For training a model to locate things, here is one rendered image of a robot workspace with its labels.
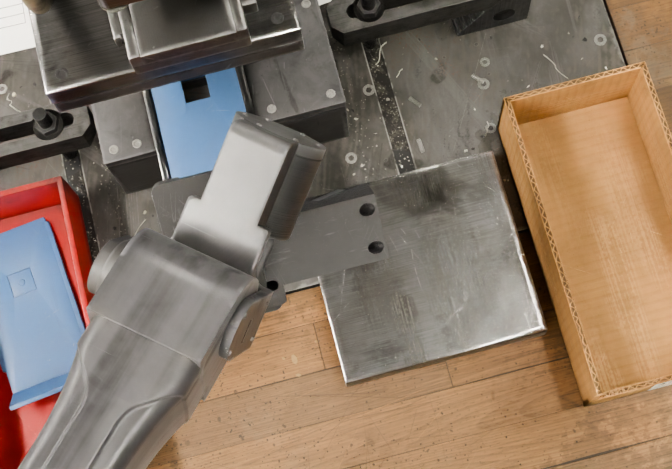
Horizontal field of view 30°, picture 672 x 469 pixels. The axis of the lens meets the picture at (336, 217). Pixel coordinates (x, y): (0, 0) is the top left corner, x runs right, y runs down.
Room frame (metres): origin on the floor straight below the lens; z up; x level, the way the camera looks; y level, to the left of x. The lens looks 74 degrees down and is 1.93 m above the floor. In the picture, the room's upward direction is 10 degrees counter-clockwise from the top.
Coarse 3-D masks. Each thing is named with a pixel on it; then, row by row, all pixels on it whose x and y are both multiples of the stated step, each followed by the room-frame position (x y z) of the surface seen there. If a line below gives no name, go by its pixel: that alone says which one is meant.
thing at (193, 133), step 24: (216, 72) 0.41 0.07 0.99; (168, 96) 0.39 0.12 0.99; (216, 96) 0.39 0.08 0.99; (240, 96) 0.38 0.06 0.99; (168, 120) 0.37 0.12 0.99; (192, 120) 0.37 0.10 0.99; (216, 120) 0.37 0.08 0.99; (168, 144) 0.35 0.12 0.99; (192, 144) 0.35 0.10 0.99; (216, 144) 0.35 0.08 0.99; (192, 168) 0.33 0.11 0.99
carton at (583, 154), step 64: (640, 64) 0.36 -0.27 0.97; (512, 128) 0.32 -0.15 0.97; (576, 128) 0.33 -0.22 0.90; (640, 128) 0.32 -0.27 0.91; (576, 192) 0.28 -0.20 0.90; (640, 192) 0.27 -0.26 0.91; (576, 256) 0.22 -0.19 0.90; (640, 256) 0.21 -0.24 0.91; (576, 320) 0.16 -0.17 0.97; (640, 320) 0.16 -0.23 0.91; (640, 384) 0.11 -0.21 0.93
